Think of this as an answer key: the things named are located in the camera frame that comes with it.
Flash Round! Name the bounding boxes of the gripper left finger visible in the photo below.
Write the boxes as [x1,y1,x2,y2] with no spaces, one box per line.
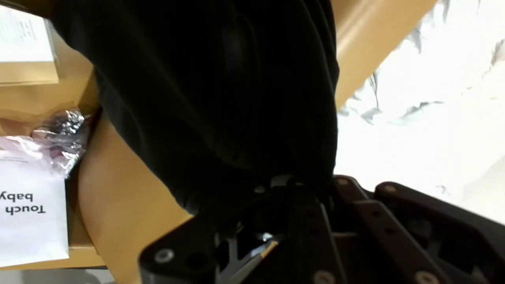
[138,176,348,284]

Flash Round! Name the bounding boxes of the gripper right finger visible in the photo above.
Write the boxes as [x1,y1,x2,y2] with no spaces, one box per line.
[332,175,505,284]

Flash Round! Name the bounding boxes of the black cloth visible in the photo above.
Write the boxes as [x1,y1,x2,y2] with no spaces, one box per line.
[50,0,340,217]

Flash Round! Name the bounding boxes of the cardboard box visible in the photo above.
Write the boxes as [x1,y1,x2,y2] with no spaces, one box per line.
[0,0,439,284]

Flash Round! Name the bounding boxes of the white sofa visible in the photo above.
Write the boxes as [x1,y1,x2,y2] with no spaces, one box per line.
[335,0,505,226]

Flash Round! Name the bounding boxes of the clear crumpled plastic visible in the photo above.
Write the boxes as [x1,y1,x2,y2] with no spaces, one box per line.
[0,110,92,179]

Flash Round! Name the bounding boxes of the white printed paper sheet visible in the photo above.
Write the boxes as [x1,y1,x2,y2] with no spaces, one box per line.
[0,150,70,268]

